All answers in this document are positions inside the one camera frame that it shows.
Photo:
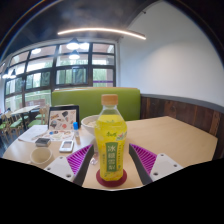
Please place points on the white ceramic bowl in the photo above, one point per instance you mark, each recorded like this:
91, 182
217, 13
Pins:
88, 125

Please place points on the curved linear ceiling light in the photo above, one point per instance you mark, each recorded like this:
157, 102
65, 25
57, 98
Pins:
100, 30

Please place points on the green upholstered bench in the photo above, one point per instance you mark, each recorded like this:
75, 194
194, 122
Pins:
90, 103

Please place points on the black-framed picture stand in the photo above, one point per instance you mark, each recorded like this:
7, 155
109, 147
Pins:
63, 120

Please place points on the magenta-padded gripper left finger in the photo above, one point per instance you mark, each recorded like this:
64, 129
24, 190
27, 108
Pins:
76, 161

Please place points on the white handheld device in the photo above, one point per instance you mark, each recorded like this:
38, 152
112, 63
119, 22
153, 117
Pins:
66, 146

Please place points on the black-framed window wall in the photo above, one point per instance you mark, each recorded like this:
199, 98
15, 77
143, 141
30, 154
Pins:
55, 68

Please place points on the wooden dining table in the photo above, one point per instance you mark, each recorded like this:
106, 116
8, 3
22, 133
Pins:
25, 109

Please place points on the small black box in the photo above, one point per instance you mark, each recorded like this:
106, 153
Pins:
43, 142

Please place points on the small blue-capped bottle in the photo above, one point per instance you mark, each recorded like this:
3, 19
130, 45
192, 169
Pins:
76, 133

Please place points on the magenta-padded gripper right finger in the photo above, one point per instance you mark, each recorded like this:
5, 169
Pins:
148, 161

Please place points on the white ceramic mug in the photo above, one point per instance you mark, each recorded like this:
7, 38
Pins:
40, 156

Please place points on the group of pendant ceiling lamps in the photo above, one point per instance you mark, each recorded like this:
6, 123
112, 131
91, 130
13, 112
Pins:
73, 45

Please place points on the white paper sheet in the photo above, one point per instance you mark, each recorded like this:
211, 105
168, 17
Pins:
31, 133

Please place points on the group of green-seated wooden chairs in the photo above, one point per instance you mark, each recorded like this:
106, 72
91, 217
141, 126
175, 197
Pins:
15, 123

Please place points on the printed sticker sheet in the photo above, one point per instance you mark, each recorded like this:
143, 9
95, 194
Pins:
60, 135

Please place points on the yellow drink bottle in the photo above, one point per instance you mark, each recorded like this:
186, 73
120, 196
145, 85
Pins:
110, 140

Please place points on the flat round red coaster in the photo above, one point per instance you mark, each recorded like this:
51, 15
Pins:
111, 183

